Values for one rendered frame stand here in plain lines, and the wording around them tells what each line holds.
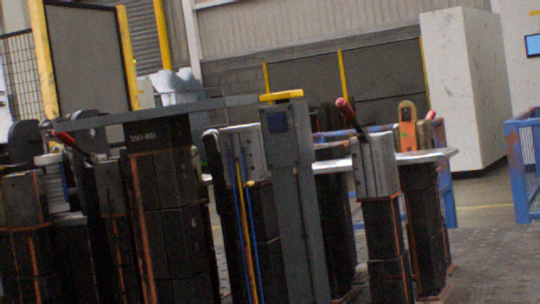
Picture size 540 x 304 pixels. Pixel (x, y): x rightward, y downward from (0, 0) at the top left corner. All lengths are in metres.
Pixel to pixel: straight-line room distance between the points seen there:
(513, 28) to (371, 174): 8.08
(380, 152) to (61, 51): 3.78
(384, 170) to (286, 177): 0.20
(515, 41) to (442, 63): 0.85
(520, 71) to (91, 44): 5.54
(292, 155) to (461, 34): 8.25
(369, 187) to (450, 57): 8.13
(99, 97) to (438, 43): 5.25
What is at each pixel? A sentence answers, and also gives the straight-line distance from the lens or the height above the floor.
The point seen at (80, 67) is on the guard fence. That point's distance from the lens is 5.21.
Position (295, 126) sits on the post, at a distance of 1.35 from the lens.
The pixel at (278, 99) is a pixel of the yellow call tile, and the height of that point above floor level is 1.15.
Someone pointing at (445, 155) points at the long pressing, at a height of 1.00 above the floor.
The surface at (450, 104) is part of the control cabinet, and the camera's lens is 9.60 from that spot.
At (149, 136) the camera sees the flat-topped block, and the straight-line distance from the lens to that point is 1.48.
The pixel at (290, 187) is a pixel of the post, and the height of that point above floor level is 0.99.
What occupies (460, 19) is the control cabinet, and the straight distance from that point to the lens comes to 9.57.
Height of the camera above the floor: 1.13
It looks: 3 degrees down
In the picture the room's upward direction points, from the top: 8 degrees counter-clockwise
